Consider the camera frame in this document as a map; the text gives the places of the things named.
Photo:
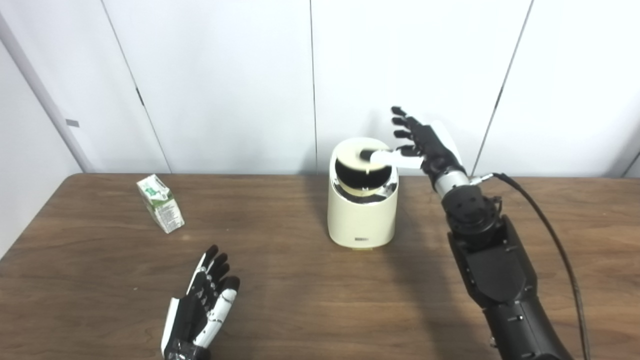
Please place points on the small grey wall tag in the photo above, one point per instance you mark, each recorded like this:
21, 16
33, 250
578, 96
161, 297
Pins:
72, 123

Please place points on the grey wall corner post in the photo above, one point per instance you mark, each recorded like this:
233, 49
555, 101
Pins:
45, 95

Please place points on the cream-colored bin body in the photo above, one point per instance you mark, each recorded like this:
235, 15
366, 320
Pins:
362, 220

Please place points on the black wall panel hinge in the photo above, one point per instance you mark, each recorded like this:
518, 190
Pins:
140, 97

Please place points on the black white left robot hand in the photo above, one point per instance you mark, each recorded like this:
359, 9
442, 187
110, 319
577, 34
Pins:
192, 320

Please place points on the round cream bin lid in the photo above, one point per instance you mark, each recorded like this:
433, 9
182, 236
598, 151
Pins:
350, 151

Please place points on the green white milk carton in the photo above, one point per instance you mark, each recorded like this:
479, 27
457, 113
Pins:
164, 205

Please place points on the black bin liner bag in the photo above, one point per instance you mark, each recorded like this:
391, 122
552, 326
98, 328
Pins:
360, 176

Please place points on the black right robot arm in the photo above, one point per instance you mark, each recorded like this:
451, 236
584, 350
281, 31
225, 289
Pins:
495, 270

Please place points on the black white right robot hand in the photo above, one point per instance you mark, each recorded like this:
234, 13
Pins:
435, 147

